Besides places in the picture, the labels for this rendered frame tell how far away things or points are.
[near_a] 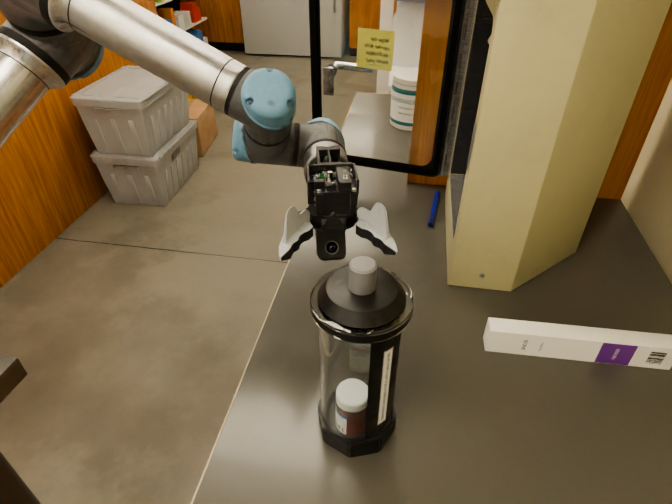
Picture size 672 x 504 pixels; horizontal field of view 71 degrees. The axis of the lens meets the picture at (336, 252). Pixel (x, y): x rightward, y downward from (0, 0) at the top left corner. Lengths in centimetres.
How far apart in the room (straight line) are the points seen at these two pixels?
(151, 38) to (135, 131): 210
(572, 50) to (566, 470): 52
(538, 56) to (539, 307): 41
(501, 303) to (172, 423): 133
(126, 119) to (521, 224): 234
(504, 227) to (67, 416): 168
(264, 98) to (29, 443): 162
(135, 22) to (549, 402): 77
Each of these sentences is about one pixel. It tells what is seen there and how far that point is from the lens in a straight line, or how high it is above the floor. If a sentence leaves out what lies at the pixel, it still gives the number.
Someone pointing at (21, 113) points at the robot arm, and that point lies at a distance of 94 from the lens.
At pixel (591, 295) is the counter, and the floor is 94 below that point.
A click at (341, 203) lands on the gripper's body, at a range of 67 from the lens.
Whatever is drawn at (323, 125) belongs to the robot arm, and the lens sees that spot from 85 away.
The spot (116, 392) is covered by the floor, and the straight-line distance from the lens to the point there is 204.
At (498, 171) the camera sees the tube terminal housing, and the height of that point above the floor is 117.
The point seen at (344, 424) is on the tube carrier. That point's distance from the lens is 59.
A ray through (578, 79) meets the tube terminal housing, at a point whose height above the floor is 131.
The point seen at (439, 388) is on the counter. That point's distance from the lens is 71.
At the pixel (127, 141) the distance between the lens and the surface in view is 291.
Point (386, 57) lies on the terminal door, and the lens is 103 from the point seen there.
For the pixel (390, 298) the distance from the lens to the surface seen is 47.
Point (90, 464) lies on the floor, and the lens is 189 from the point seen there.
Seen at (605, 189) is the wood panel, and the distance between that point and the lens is 125.
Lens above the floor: 150
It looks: 37 degrees down
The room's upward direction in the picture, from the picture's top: straight up
